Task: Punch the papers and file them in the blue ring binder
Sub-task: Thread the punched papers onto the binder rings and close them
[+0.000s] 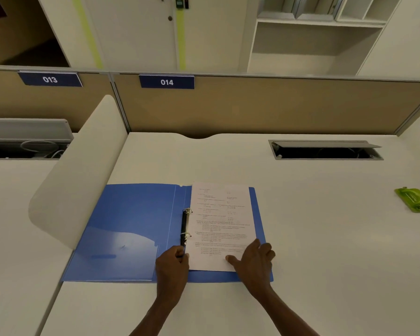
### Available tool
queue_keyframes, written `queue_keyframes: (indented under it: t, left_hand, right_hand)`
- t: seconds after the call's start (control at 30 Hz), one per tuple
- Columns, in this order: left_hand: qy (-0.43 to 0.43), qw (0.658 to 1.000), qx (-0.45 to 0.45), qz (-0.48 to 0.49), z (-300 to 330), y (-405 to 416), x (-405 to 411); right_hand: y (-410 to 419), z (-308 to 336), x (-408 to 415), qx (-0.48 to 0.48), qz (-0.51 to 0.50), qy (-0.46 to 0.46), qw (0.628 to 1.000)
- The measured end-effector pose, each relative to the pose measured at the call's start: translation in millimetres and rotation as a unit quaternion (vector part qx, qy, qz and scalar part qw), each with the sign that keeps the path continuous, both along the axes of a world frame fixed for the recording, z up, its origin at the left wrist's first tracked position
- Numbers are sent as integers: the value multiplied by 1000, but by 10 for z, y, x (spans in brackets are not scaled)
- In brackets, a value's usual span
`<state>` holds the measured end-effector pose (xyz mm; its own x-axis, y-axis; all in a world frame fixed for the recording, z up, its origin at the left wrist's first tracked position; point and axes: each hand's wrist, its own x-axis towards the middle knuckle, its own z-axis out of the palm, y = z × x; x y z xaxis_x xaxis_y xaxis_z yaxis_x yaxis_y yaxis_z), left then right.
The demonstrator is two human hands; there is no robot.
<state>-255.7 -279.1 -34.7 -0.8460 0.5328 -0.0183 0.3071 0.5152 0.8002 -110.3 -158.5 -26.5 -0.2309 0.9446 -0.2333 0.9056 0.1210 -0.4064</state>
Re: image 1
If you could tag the white cabinet with doors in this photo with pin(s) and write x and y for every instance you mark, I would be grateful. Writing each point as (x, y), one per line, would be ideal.
(406, 52)

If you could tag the blue folder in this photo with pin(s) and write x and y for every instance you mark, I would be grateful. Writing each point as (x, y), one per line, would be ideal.
(133, 220)

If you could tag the white printed paper sheet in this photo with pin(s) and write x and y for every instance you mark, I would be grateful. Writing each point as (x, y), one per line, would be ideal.
(220, 220)

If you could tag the person's left hand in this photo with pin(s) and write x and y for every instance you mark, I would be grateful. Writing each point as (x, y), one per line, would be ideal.
(171, 276)

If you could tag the green hole punch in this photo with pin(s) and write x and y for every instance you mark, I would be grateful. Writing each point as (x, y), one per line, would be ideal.
(413, 197)

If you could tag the person's left forearm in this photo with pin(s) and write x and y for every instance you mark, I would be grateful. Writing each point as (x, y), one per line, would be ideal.
(157, 318)

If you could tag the white door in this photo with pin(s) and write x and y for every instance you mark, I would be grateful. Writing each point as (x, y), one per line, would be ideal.
(133, 38)

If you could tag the blue number sign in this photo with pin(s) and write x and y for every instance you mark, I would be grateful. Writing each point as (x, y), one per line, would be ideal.
(167, 82)
(50, 79)

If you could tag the yellow-green tape strip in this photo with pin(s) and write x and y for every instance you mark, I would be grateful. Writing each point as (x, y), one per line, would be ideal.
(87, 31)
(181, 41)

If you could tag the white open shelf unit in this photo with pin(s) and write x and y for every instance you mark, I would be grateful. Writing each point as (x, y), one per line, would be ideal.
(301, 62)

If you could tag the person's right hand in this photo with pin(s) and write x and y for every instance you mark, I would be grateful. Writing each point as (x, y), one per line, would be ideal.
(255, 269)

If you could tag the beige partition panel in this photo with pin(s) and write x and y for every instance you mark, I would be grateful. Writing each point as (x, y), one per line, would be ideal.
(283, 104)
(14, 101)

